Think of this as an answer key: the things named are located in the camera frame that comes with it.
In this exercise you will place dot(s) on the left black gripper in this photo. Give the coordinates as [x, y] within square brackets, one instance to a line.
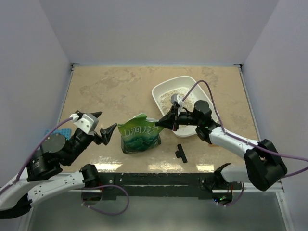
[107, 133]

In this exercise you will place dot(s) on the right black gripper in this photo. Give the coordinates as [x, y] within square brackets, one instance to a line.
[169, 120]

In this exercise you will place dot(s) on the black bag clip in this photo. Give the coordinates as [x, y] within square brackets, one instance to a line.
[180, 153]

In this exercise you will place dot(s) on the green litter bag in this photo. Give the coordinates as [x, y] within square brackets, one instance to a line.
[139, 134]

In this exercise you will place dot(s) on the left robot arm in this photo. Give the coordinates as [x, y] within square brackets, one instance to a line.
[33, 183]

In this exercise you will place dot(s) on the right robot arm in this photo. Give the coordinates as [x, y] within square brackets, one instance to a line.
[262, 165]

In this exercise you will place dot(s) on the cat litter pile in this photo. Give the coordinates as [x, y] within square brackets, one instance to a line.
[166, 100]

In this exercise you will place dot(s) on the white litter box tray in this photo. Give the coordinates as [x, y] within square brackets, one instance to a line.
[204, 110]

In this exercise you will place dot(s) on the blue perforated block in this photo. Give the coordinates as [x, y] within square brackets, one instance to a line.
[66, 132]

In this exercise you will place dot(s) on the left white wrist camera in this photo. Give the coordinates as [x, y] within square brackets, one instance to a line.
[86, 123]

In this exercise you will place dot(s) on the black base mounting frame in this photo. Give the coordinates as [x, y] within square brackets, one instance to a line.
[204, 186]

